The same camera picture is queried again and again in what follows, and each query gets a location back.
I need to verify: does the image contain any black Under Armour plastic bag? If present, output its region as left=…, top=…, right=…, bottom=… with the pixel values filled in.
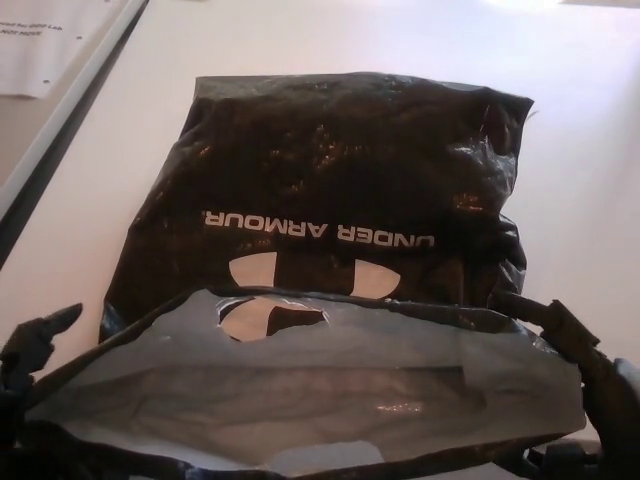
left=19, top=72, right=587, bottom=480

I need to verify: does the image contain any white printed paper sheet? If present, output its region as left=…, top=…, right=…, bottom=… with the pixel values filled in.
left=0, top=0, right=95, bottom=100

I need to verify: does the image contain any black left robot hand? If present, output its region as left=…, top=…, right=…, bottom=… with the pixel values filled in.
left=0, top=301, right=85, bottom=407

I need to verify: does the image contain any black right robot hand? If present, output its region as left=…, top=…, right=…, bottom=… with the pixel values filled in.
left=491, top=289, right=640, bottom=480

